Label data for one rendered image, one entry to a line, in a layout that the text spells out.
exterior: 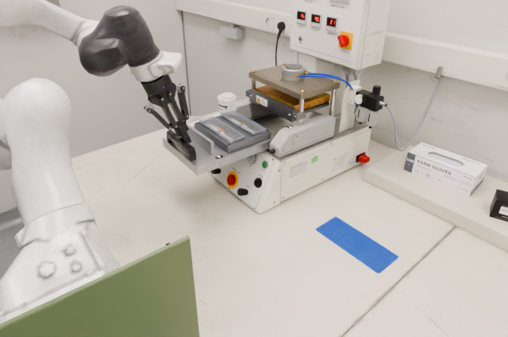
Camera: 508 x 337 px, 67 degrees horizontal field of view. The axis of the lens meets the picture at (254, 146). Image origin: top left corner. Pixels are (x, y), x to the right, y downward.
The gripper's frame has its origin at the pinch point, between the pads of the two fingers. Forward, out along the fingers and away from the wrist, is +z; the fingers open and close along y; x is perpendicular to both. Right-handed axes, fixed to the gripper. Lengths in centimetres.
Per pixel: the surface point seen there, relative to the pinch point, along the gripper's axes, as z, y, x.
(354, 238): 37, -20, 43
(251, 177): 24.5, -11.3, 8.3
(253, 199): 28.7, -7.1, 12.9
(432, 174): 44, -59, 43
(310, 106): 13.6, -39.9, 10.6
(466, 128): 41, -83, 41
